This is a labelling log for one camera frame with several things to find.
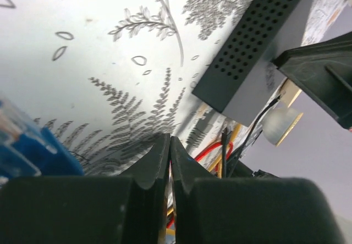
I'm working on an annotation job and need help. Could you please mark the blue ethernet cable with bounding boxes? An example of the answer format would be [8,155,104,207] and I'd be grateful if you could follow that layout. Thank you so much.
[0,91,85,179]

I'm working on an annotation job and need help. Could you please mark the loose yellow ethernet cable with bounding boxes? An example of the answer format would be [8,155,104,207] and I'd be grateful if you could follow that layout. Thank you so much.
[164,194,177,244]

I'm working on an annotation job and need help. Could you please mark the black network switch box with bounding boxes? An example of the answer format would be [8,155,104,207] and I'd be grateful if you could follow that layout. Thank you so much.
[193,0,313,126]

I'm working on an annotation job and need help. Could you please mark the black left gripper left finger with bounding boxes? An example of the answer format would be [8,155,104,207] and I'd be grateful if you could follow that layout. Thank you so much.
[1,134,171,243]

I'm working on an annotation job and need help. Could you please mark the cream square dish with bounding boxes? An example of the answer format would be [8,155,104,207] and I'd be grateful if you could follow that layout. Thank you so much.
[279,79,302,107]

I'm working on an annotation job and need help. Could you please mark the red ethernet cable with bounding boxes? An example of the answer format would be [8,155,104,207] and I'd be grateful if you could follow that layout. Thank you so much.
[166,142,234,230]

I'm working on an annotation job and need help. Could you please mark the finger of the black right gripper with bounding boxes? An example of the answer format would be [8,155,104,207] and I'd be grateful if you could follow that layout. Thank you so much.
[272,32,351,130]

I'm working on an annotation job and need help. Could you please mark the floral patterned table mat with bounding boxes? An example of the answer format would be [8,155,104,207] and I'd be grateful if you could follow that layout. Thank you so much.
[1,0,347,175]

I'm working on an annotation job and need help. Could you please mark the yellow ethernet cable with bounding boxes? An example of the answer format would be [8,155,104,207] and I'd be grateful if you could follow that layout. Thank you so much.
[207,124,243,179]
[164,194,177,244]

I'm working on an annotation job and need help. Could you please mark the black ethernet cable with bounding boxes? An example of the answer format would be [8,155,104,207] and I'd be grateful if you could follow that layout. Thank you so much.
[221,95,283,178]

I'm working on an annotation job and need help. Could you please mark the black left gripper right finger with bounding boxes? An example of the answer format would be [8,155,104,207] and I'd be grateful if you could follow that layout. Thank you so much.
[169,137,345,243]

